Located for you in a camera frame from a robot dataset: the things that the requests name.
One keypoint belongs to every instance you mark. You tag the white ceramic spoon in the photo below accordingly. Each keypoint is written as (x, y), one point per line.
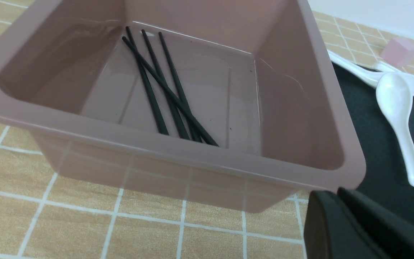
(395, 99)
(384, 67)
(369, 77)

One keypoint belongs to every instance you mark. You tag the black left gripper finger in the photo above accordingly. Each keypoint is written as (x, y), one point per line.
(349, 225)

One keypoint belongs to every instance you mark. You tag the black tray mat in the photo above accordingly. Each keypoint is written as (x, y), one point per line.
(385, 181)

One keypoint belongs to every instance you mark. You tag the pink plastic bin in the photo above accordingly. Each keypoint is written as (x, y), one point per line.
(256, 75)

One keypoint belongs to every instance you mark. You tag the orange cube block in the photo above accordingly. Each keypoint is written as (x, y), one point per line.
(398, 52)

